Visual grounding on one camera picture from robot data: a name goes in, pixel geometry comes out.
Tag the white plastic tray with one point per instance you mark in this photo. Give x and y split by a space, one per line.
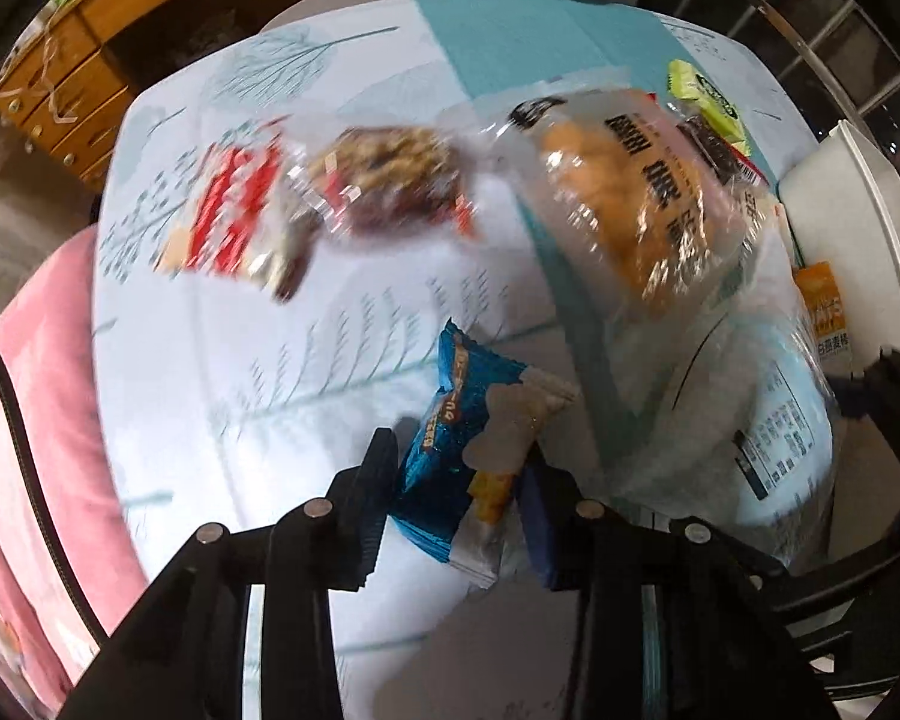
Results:
862 195

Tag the red cookie packet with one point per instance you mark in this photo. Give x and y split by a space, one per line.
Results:
229 217

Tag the wooden desk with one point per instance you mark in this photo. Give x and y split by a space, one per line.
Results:
60 90

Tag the orange white snack packet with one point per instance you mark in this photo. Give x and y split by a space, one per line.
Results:
821 300

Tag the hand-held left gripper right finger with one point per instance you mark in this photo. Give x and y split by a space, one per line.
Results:
540 532

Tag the orange red strip packet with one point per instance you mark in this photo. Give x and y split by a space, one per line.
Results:
720 154

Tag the small blue snack packet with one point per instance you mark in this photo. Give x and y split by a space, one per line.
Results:
450 420

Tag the tree print tablecloth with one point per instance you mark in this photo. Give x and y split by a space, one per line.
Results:
270 330

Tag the clear brown cookie packet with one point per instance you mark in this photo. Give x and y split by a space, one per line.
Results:
390 172

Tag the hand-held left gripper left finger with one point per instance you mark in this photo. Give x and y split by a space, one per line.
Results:
379 480

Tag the pink blanket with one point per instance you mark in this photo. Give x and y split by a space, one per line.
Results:
67 360

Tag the green yellow snack packet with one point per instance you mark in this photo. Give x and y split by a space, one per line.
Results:
701 94

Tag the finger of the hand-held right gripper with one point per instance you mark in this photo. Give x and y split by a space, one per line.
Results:
892 386

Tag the clear bread packet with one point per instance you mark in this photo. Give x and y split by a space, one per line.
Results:
615 187

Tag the metal window grille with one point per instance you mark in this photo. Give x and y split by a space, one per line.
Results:
791 24

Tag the large light blue packet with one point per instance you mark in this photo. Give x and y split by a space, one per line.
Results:
720 405

